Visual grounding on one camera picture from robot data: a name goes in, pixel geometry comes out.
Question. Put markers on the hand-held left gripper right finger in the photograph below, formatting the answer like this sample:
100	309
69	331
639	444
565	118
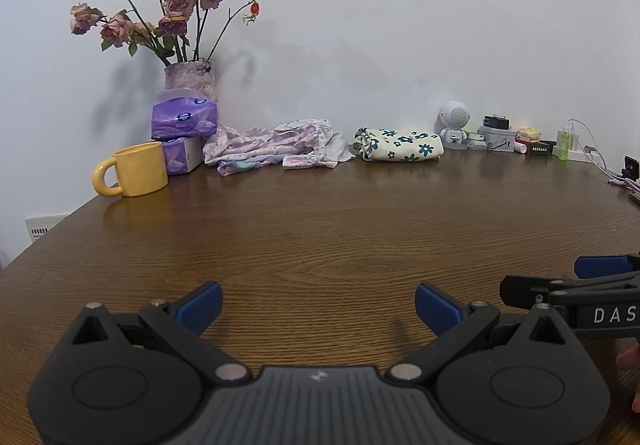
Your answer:
437	307

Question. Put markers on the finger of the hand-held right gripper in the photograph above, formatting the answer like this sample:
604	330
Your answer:
602	266
525	292

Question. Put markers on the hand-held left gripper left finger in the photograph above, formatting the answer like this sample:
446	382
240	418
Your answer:
202	306

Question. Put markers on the pink floral dress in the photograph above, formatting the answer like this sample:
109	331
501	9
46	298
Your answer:
300	135

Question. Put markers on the person's right hand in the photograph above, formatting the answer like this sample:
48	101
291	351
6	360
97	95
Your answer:
631	359

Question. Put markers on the black phone holder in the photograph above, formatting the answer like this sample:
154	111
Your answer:
631	170

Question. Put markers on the white power strip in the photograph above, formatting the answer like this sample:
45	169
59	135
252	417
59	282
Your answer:
585	156

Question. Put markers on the green liquid bottle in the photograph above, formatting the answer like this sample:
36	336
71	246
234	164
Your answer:
565	145

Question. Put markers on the red and black small boxes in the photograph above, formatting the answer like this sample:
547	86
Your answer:
542	148

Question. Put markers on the yellow mug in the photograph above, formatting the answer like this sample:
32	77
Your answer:
142	170

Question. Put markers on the purple white tissue box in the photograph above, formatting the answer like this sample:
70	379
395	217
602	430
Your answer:
182	155

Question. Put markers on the grey tin box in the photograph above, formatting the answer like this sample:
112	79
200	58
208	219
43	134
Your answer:
497	141

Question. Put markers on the green white small boxes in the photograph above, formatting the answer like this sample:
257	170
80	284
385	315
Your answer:
476	141

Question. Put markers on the folded cream floral cloth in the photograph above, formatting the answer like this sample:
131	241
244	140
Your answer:
400	144

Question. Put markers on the black charger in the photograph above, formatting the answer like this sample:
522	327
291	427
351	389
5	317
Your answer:
496	122

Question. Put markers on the white printed box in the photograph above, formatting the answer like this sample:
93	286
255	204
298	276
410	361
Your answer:
42	227

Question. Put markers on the purple soft tissue pack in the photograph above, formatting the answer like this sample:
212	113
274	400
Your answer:
185	120

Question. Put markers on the white robot speaker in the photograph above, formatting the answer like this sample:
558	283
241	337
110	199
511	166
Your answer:
454	117

